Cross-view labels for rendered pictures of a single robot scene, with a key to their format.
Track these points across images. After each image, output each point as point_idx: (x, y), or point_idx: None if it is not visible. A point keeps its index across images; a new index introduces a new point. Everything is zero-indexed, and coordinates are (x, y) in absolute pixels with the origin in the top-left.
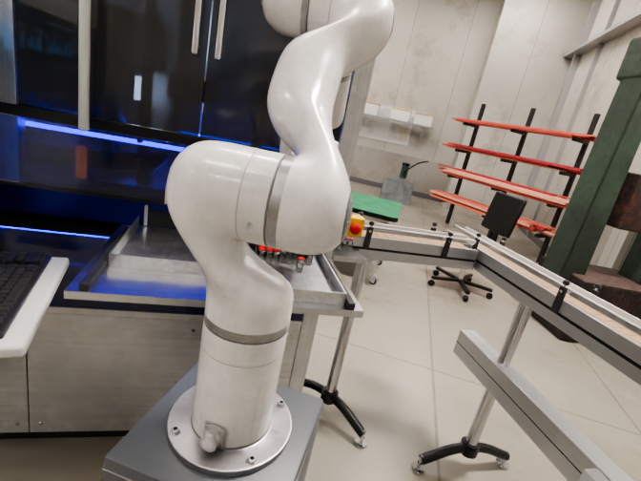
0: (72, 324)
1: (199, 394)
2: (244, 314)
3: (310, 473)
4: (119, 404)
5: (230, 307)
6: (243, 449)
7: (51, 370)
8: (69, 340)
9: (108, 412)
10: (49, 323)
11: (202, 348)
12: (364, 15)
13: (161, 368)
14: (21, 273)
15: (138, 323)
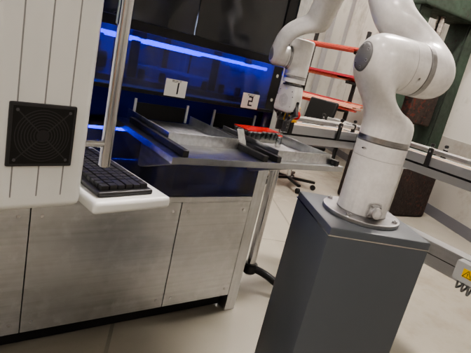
0: (73, 213)
1: (364, 188)
2: (406, 132)
3: (261, 323)
4: (104, 291)
5: (400, 128)
6: (384, 220)
7: (48, 264)
8: (68, 230)
9: (94, 300)
10: (52, 214)
11: (370, 159)
12: None
13: (144, 251)
14: (93, 153)
15: None
